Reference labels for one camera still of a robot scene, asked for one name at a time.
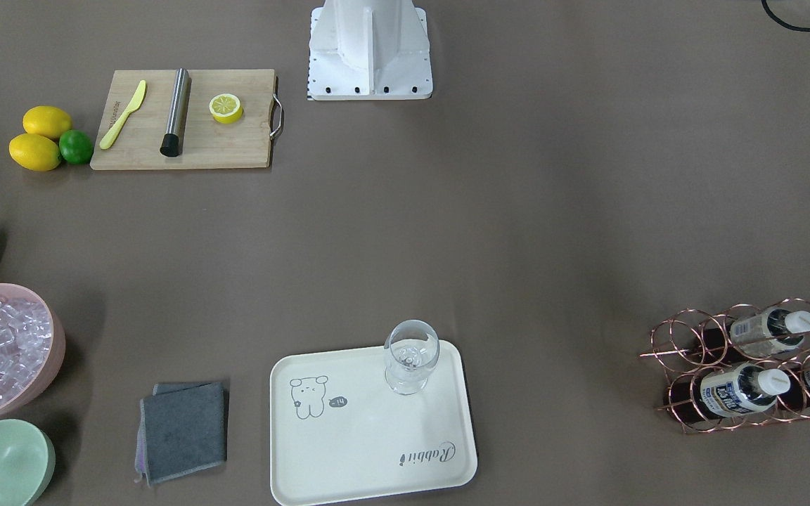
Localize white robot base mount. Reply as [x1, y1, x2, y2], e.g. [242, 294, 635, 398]
[307, 1, 434, 100]

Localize tea bottle front rack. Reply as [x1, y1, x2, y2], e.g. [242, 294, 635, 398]
[664, 363, 792, 424]

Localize bamboo cutting board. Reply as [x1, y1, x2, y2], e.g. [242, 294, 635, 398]
[90, 68, 283, 171]

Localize green lime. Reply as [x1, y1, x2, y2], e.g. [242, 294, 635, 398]
[58, 129, 94, 164]

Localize yellow plastic knife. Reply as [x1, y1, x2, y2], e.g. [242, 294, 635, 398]
[98, 80, 148, 150]

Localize yellow lemon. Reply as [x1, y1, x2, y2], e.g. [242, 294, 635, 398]
[22, 105, 73, 141]
[8, 134, 62, 171]

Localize clear wine glass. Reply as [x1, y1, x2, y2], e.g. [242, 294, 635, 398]
[385, 319, 441, 395]

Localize copper wire bottle basket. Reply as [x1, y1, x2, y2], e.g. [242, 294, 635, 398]
[640, 298, 810, 434]

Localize lower yellow lemon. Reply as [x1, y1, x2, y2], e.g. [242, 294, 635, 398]
[8, 134, 62, 171]

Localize upper yellow lemon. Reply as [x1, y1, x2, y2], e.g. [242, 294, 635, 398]
[22, 105, 73, 141]

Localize grey folded cloth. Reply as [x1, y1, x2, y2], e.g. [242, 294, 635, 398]
[134, 382, 229, 487]

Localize mint green bowl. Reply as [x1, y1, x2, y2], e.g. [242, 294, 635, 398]
[0, 419, 56, 505]

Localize cream rabbit tray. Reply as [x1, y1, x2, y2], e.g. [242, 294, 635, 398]
[269, 342, 478, 505]

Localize half lemon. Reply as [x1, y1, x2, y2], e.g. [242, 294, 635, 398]
[208, 93, 244, 124]

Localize steel muddler black tip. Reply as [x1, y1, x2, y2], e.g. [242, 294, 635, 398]
[160, 68, 192, 157]

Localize tea bottle upper rack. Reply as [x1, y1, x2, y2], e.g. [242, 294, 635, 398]
[694, 305, 810, 364]

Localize pink bowl with ice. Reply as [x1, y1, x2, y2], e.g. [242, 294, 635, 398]
[0, 284, 65, 415]

